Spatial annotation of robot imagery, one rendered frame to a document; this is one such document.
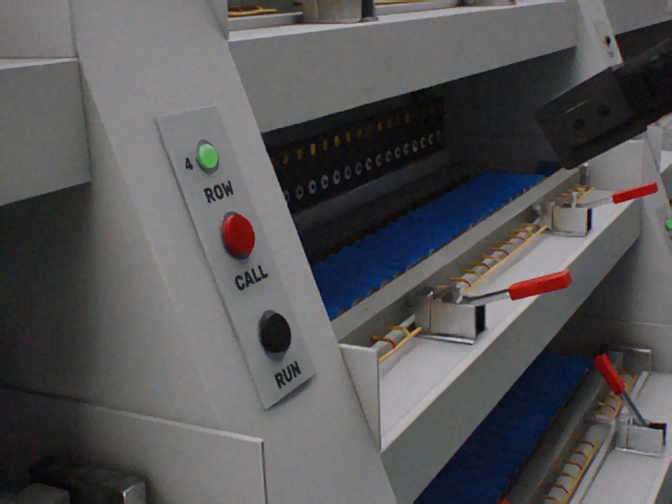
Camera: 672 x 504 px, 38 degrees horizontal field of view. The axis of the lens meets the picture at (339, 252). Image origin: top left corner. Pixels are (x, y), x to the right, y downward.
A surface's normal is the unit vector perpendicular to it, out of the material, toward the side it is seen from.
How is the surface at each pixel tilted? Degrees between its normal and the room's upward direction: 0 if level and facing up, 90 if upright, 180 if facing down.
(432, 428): 110
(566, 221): 90
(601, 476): 20
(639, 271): 90
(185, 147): 90
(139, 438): 90
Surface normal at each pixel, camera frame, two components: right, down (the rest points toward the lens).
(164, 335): -0.47, 0.25
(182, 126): 0.82, -0.25
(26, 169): 0.88, 0.09
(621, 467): -0.04, -0.96
